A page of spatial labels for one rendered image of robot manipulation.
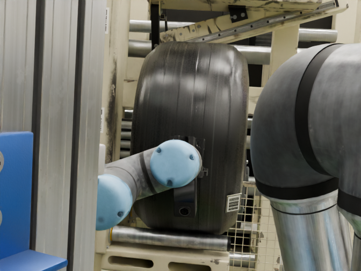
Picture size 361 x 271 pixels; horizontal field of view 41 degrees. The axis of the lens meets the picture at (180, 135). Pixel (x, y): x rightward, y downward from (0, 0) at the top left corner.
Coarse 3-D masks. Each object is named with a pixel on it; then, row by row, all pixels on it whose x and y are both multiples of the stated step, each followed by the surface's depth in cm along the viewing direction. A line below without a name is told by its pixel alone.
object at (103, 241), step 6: (126, 216) 160; (120, 222) 152; (126, 222) 161; (96, 234) 134; (102, 234) 134; (108, 234) 136; (96, 240) 134; (102, 240) 134; (108, 240) 137; (96, 246) 134; (102, 246) 134; (108, 246) 136; (96, 252) 134; (102, 252) 134
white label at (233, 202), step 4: (228, 196) 124; (232, 196) 124; (236, 196) 124; (240, 196) 125; (228, 200) 124; (232, 200) 125; (236, 200) 125; (240, 200) 126; (228, 204) 125; (232, 204) 126; (236, 204) 126; (240, 204) 127; (228, 208) 126; (232, 208) 127; (236, 208) 127
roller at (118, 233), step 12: (120, 228) 138; (132, 228) 138; (144, 228) 138; (120, 240) 138; (132, 240) 137; (144, 240) 136; (156, 240) 136; (168, 240) 136; (180, 240) 135; (192, 240) 135; (204, 240) 135; (216, 240) 134; (228, 240) 134
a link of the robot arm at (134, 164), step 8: (120, 160) 81; (128, 160) 80; (136, 160) 80; (144, 160) 79; (128, 168) 77; (136, 168) 79; (144, 168) 79; (136, 176) 77; (144, 176) 79; (136, 184) 75; (144, 184) 79; (152, 184) 79; (144, 192) 80; (152, 192) 80
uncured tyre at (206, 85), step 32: (160, 64) 128; (192, 64) 127; (224, 64) 127; (160, 96) 122; (192, 96) 122; (224, 96) 122; (160, 128) 121; (192, 128) 120; (224, 128) 120; (224, 160) 120; (160, 192) 124; (224, 192) 123; (160, 224) 134; (192, 224) 132; (224, 224) 132
